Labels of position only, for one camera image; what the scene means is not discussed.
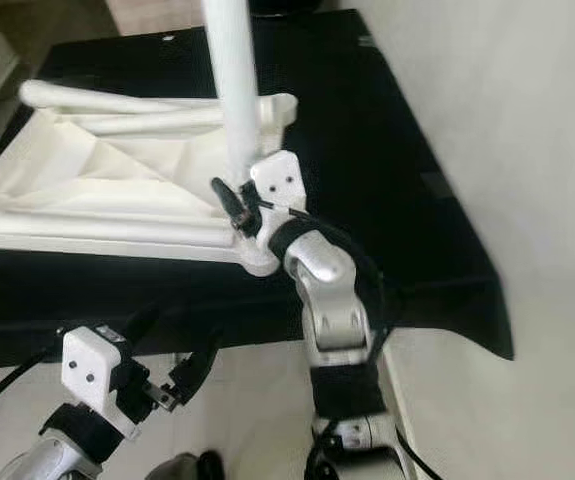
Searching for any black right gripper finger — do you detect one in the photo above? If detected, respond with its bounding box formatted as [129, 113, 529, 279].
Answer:
[212, 177, 253, 237]

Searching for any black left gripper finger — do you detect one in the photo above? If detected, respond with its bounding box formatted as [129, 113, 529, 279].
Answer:
[169, 325, 221, 409]
[124, 303, 163, 347]

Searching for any grey tape strip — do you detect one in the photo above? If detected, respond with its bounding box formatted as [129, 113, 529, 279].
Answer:
[422, 172, 454, 198]

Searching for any pale low box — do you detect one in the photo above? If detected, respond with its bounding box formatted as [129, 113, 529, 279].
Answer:
[107, 0, 208, 36]

